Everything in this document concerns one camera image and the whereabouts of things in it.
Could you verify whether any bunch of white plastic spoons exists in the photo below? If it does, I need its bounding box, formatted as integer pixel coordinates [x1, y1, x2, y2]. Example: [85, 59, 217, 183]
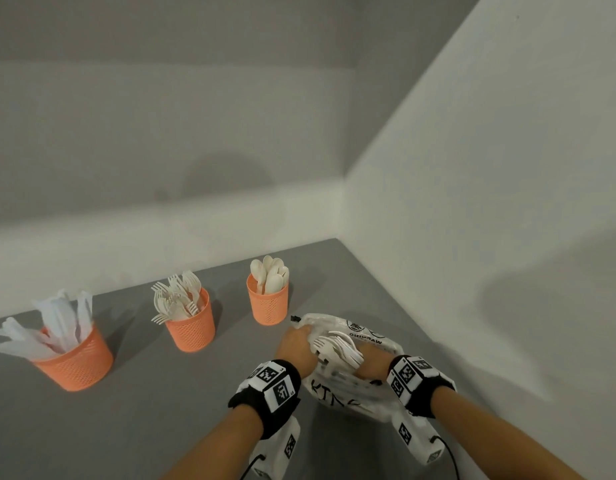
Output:
[249, 255, 291, 295]

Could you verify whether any clear plastic zip bag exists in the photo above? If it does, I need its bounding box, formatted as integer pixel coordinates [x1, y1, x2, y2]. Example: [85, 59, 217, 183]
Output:
[290, 313, 407, 423]

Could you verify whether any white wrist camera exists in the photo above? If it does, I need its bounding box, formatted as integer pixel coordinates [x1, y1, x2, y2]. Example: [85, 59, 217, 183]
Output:
[390, 407, 445, 465]

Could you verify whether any white plastic knife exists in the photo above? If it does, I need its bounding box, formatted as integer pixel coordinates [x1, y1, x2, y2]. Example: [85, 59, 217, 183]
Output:
[0, 317, 54, 345]

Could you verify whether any person's right forearm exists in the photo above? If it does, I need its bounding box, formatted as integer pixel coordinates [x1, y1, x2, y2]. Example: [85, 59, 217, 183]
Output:
[430, 387, 587, 480]

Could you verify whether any person's right hand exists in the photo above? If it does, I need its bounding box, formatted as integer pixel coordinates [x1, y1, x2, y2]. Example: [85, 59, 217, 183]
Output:
[353, 342, 397, 385]

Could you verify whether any person's left hand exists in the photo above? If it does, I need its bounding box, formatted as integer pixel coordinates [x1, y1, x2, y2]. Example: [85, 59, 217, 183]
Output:
[274, 325, 319, 381]

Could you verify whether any bunch of white plastic knives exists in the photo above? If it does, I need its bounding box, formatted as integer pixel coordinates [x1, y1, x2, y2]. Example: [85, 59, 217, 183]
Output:
[0, 289, 95, 363]

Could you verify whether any bunch of white plastic cutlery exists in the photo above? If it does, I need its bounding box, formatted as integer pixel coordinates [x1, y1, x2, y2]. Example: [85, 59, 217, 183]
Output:
[310, 331, 365, 371]

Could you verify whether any bunch of white plastic forks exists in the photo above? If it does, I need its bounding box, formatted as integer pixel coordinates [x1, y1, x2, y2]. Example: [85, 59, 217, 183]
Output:
[151, 270, 204, 327]

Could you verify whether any person's left forearm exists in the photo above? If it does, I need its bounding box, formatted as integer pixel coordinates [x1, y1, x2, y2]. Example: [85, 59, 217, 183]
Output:
[160, 405, 265, 480]

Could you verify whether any black cable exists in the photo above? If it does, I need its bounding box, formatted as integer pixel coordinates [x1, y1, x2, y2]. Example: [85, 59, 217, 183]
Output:
[430, 434, 461, 480]
[239, 453, 267, 480]

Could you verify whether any orange mesh cup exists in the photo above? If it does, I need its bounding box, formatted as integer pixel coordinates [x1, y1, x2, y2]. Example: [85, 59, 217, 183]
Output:
[165, 288, 217, 354]
[31, 324, 114, 393]
[246, 273, 291, 327]

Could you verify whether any black wrist strap with markers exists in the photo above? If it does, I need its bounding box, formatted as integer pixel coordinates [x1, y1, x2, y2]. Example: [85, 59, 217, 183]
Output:
[386, 354, 458, 419]
[227, 359, 303, 441]

